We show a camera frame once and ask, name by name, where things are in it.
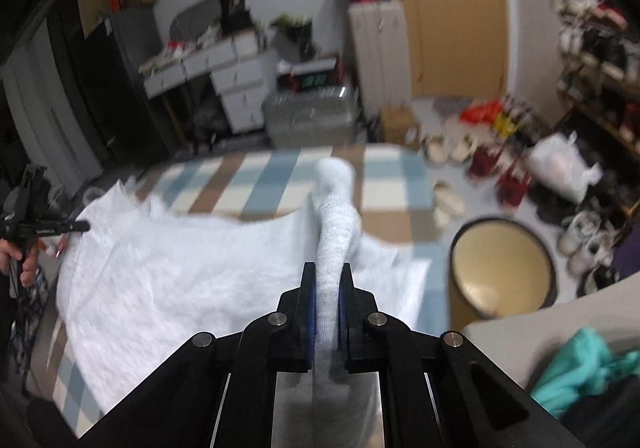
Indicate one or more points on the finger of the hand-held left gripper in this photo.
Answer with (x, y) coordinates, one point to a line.
(60, 227)

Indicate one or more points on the small cardboard box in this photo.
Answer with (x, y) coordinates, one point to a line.
(400, 123)

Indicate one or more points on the round beige stool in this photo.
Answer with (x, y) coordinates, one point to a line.
(500, 273)

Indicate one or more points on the light grey hoodie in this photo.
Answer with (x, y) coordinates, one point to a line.
(175, 278)

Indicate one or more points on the red plastic bag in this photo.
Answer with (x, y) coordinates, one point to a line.
(480, 112)

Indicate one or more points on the black duffel bag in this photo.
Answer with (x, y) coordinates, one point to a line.
(210, 121)

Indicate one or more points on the person's left hand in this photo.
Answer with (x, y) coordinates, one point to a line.
(27, 268)

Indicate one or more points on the checked brown blue blanket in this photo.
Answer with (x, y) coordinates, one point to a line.
(280, 178)

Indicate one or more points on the small black box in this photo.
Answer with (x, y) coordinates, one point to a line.
(284, 78)

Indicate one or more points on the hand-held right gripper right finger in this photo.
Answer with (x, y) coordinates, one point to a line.
(345, 328)

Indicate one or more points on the wooden shoe rack with shoes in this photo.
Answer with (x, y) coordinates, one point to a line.
(575, 33)

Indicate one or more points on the black box with red print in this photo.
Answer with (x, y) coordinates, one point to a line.
(315, 78)

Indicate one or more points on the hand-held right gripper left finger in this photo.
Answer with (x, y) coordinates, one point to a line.
(309, 333)

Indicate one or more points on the clear plastic storage box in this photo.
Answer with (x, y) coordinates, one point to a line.
(310, 118)

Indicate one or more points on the black wrapped flower bouquet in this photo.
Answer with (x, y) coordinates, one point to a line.
(295, 31)

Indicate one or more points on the black printed bag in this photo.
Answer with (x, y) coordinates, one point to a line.
(235, 13)

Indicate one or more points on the white drawer desk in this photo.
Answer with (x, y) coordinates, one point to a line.
(240, 78)

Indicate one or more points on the scattered slippers and shoes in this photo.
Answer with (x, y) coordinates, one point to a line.
(585, 238)

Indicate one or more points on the dark refrigerator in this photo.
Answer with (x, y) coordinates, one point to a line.
(135, 38)

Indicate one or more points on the grey rounded board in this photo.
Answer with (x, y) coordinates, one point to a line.
(195, 16)

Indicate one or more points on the purple bag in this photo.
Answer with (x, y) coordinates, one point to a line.
(630, 258)

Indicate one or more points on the blue plaid cloth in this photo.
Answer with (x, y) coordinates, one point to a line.
(27, 328)

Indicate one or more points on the pile of desk clutter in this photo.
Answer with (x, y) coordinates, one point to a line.
(175, 51)

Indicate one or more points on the white plastic bag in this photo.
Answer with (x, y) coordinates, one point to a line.
(560, 163)

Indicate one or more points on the teal cloth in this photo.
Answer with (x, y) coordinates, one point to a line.
(570, 368)

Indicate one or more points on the upholstered seat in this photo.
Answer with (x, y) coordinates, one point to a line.
(510, 343)

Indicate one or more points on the wooden door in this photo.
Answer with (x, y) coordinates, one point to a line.
(460, 18)

